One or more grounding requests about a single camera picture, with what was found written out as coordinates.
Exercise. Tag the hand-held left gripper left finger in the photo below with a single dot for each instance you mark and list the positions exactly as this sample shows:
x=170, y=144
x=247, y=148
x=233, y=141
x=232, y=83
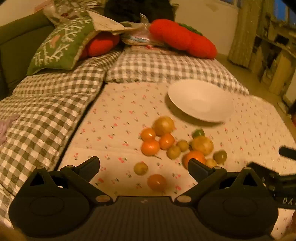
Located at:
x=91, y=168

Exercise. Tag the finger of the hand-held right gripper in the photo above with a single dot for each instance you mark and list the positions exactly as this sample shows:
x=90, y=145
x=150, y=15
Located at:
x=288, y=152
x=266, y=172

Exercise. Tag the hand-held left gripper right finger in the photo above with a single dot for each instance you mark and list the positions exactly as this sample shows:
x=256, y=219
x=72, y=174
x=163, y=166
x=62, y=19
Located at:
x=196, y=170

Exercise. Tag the orange tangerine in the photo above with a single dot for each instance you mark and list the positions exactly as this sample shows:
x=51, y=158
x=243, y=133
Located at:
x=167, y=141
x=148, y=134
x=150, y=147
x=193, y=156

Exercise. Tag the large yellow apple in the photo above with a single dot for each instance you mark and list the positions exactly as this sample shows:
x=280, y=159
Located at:
x=163, y=125
x=202, y=145

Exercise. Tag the yellow-green jujube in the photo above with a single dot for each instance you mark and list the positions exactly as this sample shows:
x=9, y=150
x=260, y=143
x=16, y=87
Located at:
x=220, y=157

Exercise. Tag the green tangerine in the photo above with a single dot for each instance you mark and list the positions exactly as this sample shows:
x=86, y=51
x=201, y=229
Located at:
x=198, y=133

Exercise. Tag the smooth orange persimmon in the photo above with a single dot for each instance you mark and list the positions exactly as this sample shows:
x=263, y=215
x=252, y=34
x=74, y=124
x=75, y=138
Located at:
x=157, y=182

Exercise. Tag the white paper plate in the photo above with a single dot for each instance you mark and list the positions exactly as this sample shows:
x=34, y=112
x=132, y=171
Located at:
x=198, y=102

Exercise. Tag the cherry print tablecloth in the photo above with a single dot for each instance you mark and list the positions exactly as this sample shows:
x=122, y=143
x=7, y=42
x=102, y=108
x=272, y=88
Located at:
x=120, y=120

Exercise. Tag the checked quilted sofa cover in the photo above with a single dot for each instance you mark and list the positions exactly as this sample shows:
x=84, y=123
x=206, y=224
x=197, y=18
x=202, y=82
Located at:
x=46, y=111

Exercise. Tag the wooden shelf unit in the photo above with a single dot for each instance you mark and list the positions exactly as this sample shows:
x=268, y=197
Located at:
x=275, y=58

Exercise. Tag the small red plush cushion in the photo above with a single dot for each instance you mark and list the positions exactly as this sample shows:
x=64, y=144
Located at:
x=99, y=45

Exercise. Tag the green snowflake pillow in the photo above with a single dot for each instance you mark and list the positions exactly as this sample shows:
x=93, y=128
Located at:
x=57, y=44

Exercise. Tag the beige patterned curtain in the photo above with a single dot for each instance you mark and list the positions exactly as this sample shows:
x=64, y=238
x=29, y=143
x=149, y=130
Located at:
x=245, y=30

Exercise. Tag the large red persimmon cushion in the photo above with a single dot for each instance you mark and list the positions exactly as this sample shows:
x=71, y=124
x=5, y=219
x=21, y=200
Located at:
x=175, y=34

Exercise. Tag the crumpled plastic bag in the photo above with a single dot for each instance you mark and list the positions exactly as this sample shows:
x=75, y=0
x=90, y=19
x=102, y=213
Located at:
x=136, y=37

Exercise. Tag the green sofa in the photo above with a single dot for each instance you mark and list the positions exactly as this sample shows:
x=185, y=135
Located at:
x=13, y=46

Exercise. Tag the beige printed cloth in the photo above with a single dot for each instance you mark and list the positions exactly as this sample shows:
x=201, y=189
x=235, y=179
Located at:
x=108, y=23

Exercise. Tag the grey floral bag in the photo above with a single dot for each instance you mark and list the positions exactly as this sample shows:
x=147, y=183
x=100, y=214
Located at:
x=60, y=11

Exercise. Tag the black puffer jacket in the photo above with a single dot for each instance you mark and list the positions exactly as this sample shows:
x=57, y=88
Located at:
x=129, y=9

